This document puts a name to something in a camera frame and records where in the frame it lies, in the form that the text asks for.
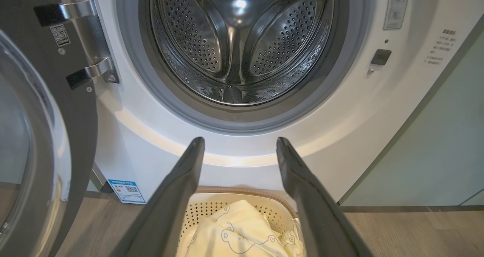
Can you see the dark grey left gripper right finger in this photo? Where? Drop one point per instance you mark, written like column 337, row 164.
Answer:
column 317, row 219

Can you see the black door latch socket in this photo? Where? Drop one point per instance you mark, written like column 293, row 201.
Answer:
column 380, row 57

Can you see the printed text sticker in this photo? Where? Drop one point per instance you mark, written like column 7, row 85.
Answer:
column 440, row 47

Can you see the stainless steel washer drum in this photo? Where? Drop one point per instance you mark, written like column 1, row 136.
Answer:
column 196, row 34

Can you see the blue energy label sticker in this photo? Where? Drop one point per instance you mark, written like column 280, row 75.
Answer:
column 126, row 192

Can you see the pale yellow bear-print garment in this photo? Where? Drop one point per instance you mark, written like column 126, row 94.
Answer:
column 242, row 230

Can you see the small QR code sticker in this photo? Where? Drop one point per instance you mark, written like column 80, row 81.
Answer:
column 60, row 35

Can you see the grey warning label sticker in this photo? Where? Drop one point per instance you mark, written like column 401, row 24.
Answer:
column 396, row 7

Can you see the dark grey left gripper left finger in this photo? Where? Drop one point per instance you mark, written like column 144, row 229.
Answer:
column 166, row 219

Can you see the silver door hinge bracket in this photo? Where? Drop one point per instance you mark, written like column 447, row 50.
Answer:
column 94, row 34

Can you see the white front-load washing machine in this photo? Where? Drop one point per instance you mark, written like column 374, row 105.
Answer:
column 340, row 136

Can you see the black round glass washer door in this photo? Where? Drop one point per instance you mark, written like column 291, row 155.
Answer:
column 75, row 136

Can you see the cream and grey laundry basket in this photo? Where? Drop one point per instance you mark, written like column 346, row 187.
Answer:
column 211, row 208

